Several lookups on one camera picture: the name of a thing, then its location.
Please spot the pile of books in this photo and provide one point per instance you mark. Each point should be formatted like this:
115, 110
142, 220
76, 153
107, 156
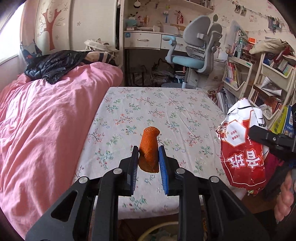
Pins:
225, 102

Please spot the pink printed curtain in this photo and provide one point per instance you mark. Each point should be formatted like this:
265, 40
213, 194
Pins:
30, 51

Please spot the grey blue desk chair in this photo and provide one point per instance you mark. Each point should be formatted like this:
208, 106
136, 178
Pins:
196, 30

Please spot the person's right hand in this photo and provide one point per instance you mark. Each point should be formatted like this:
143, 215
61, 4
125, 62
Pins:
285, 199

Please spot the blue box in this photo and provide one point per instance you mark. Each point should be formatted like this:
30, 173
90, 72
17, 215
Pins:
290, 125

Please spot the red white snack packet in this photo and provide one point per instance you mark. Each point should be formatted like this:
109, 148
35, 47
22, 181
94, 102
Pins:
240, 148

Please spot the beige cloth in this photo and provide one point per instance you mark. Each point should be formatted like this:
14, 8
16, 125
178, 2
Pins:
268, 45

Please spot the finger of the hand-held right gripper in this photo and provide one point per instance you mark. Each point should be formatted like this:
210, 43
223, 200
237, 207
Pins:
261, 135

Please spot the white wardrobe with tree print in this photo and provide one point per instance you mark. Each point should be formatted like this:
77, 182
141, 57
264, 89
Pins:
87, 23

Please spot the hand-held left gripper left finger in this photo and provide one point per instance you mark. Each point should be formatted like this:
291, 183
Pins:
134, 176

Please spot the orange carrot piece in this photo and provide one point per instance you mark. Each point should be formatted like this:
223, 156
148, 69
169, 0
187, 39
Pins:
149, 148

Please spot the striped pillow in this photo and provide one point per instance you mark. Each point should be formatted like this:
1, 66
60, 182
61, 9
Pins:
101, 56

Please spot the black puffer jacket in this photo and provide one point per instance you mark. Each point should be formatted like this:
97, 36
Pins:
55, 62

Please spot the white wall shelf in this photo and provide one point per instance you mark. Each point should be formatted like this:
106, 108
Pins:
203, 9

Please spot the yellow box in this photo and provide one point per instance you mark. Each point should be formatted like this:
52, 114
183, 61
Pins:
278, 120

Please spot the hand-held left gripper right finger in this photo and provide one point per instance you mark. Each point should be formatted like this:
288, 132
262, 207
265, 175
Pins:
163, 173

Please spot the black plastic bag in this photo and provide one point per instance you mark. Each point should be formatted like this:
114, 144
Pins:
161, 71

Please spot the pink blanket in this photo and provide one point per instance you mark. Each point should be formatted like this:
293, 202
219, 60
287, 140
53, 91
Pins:
46, 127

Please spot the white desk with drawers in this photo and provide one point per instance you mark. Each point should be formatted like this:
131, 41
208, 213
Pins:
141, 39

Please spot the teal desk ornament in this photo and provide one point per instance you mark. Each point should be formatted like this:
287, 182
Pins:
131, 22

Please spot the cream plastic bin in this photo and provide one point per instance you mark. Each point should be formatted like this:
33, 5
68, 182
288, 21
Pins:
148, 231

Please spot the white tote bag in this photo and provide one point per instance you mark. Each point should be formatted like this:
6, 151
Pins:
97, 45

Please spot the window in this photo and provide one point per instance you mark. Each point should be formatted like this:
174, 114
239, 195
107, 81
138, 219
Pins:
11, 46

